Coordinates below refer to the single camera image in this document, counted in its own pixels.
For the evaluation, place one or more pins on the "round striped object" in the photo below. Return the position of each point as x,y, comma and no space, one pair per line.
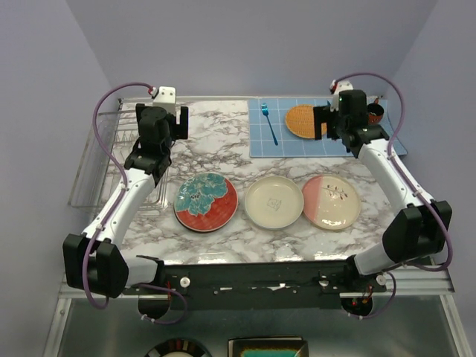
179,347

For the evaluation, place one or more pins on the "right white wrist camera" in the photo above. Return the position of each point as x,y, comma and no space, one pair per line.
340,85

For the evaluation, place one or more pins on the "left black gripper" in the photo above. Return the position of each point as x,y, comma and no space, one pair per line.
179,131

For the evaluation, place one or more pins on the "black mounting base bar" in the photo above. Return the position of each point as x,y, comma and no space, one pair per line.
252,286

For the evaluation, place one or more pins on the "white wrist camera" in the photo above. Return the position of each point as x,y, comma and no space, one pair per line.
340,85
164,97

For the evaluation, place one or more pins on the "brown ceramic cup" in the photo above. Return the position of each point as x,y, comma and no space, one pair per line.
375,112

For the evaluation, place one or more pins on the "blue tiled placemat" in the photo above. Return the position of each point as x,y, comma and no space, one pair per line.
290,145

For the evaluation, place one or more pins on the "wire dish rack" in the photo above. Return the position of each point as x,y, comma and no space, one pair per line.
97,175

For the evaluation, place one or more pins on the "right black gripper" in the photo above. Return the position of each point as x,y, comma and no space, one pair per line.
322,114

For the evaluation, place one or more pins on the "aluminium extrusion rail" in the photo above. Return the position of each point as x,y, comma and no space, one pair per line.
410,281

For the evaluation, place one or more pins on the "cream white plate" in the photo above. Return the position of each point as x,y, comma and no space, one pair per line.
275,195

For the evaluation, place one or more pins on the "woven wicker trivet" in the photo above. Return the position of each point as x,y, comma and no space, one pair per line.
300,121

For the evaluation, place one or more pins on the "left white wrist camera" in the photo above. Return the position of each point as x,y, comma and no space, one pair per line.
164,97

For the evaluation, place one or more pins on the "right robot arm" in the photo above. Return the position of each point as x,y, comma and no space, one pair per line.
420,225

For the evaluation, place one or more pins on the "blue metal fork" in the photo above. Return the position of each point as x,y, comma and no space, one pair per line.
265,112

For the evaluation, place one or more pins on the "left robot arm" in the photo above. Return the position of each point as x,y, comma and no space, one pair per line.
93,260

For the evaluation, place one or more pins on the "dark rectangular tray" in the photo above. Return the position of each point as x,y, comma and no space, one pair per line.
268,347

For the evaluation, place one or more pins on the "pink and cream plate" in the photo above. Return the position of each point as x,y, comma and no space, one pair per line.
330,202

